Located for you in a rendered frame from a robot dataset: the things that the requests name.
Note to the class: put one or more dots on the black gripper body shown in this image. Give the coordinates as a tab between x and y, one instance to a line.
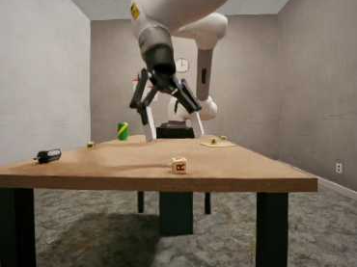
159	61

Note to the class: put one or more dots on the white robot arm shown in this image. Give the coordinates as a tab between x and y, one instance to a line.
155	21

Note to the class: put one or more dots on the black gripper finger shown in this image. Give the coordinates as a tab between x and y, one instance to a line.
143	107
188	100

